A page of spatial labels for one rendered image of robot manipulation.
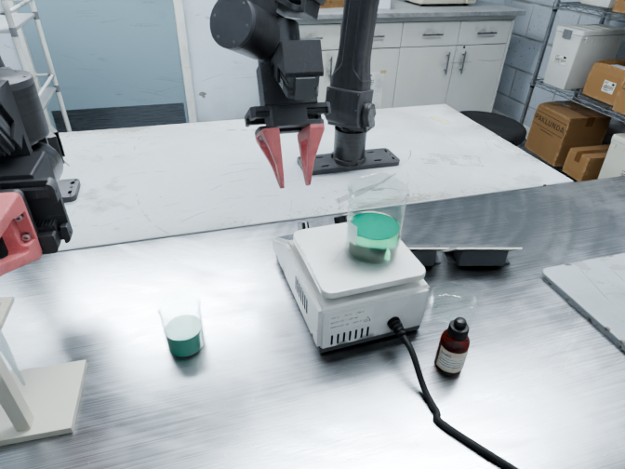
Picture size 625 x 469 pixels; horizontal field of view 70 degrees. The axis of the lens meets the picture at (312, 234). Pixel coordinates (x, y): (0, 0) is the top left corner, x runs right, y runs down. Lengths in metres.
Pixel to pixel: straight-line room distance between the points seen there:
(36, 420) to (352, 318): 0.31
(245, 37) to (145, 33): 2.85
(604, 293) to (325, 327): 0.38
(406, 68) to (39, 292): 2.82
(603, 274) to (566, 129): 2.37
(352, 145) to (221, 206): 0.28
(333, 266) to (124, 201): 0.45
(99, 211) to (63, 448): 0.42
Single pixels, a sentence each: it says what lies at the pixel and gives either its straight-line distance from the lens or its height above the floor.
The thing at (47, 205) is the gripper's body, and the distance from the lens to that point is 0.48.
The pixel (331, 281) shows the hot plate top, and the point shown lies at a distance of 0.46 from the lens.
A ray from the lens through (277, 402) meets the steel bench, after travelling 0.47.
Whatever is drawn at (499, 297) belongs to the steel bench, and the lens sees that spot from 0.63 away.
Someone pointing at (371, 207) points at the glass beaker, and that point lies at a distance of 0.44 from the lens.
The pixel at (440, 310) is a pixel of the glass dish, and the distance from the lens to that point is 0.56.
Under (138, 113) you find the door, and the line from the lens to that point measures 3.49.
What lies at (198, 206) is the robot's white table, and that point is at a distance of 0.77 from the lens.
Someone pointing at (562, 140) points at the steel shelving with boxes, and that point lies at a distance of 3.09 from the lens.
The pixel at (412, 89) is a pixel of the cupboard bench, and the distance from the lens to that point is 3.27.
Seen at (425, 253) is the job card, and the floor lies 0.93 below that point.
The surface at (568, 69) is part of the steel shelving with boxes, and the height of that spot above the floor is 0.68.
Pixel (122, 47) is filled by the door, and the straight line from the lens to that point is 3.39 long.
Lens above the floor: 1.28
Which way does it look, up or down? 34 degrees down
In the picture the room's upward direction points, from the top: 2 degrees clockwise
